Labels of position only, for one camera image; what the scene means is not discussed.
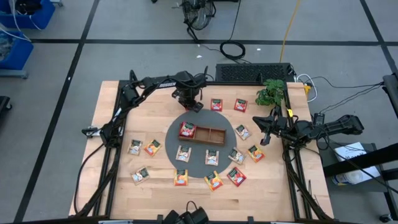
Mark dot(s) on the white paper sheet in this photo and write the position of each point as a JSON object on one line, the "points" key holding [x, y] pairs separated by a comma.
{"points": [[351, 152]]}

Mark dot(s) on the grey metal bracket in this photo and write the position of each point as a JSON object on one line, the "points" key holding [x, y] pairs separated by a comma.
{"points": [[91, 132]]}

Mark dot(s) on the blue storage bin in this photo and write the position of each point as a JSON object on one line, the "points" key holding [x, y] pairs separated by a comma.
{"points": [[40, 18], [18, 53]]}

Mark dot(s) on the black power adapter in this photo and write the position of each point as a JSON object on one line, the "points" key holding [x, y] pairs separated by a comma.
{"points": [[319, 118]]}

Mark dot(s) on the wooden three-compartment tea box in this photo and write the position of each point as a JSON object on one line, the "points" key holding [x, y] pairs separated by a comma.
{"points": [[208, 135]]}

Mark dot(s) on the orange tea packet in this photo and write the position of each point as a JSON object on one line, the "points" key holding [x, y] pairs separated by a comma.
{"points": [[213, 180], [152, 147], [181, 177], [256, 153]]}

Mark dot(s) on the yellow plug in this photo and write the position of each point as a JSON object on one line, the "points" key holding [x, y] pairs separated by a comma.
{"points": [[307, 89]]}

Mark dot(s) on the dark grey side table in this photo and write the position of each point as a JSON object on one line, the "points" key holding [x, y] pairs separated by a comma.
{"points": [[329, 155]]}

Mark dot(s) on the yellow tag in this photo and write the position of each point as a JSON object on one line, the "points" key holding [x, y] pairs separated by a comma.
{"points": [[289, 113]]}

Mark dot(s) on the black rounded object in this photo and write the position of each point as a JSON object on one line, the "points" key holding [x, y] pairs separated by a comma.
{"points": [[3, 104]]}

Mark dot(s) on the black floor fan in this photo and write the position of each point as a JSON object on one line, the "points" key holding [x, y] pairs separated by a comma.
{"points": [[198, 12]]}

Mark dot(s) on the black rig strut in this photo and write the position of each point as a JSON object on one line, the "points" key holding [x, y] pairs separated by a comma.
{"points": [[357, 161]]}

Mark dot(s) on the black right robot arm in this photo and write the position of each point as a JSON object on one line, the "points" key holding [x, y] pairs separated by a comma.
{"points": [[342, 124]]}

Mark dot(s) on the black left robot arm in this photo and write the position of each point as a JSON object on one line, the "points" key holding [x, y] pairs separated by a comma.
{"points": [[161, 83]]}

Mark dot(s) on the black computer case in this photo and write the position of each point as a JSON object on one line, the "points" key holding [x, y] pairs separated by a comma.
{"points": [[248, 72]]}

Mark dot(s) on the grey cart base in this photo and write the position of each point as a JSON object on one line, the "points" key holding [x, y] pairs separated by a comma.
{"points": [[14, 74]]}

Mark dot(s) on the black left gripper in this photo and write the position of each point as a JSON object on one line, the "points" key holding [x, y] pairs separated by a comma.
{"points": [[186, 90]]}

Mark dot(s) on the green plant in white pot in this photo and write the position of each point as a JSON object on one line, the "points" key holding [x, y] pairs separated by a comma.
{"points": [[270, 93]]}

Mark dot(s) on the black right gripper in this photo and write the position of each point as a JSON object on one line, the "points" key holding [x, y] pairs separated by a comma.
{"points": [[278, 126]]}

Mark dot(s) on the red strawberry tea packet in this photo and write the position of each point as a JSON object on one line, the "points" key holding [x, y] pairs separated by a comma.
{"points": [[216, 105], [240, 105], [187, 130], [236, 176]]}

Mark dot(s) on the grey round woven placemat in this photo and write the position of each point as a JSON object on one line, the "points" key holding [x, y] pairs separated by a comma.
{"points": [[197, 168]]}

